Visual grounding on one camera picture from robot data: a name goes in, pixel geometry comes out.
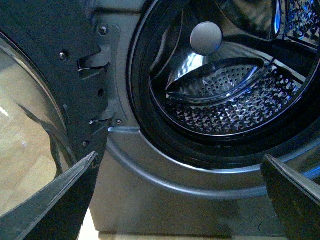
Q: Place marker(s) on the black rubber door gasket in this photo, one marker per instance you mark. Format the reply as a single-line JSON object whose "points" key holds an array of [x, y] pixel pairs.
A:
{"points": [[200, 151]]}

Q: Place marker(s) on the grey round drum hub cap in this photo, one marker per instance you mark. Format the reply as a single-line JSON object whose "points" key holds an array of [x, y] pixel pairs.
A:
{"points": [[206, 38]]}

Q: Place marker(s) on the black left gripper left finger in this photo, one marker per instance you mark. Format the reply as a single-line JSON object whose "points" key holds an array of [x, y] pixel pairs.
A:
{"points": [[57, 211]]}

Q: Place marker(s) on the grey metal door hinge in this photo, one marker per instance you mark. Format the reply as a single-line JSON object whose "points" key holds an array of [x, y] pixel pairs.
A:
{"points": [[99, 73]]}

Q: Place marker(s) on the dark washing machine door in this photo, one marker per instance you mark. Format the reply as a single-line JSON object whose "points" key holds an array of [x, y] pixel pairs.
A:
{"points": [[44, 115]]}

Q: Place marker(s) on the grey front-load washing machine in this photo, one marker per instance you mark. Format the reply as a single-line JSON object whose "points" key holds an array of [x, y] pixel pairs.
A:
{"points": [[140, 190]]}

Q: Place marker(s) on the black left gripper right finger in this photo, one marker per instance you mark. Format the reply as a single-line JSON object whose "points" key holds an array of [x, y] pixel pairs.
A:
{"points": [[295, 199]]}

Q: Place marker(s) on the perforated steel washer drum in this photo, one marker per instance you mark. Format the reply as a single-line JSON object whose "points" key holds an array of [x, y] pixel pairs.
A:
{"points": [[268, 60]]}

